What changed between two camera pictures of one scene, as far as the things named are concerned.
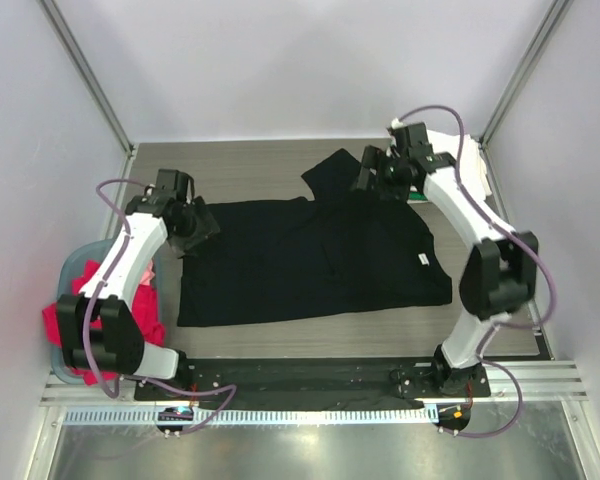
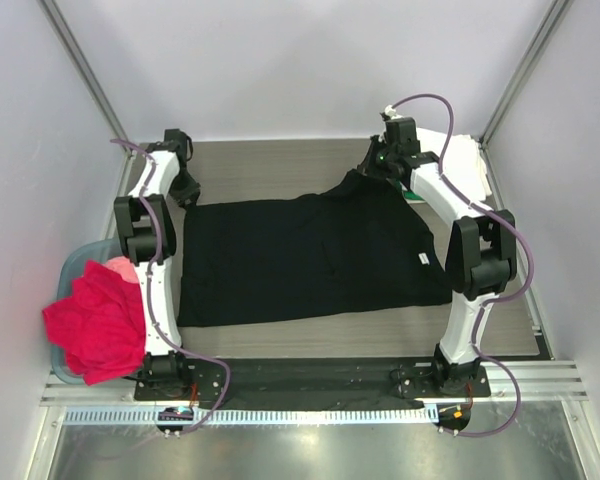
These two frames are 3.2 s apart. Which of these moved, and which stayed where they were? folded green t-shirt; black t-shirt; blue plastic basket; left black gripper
Moved: left black gripper
Stayed: blue plastic basket; folded green t-shirt; black t-shirt
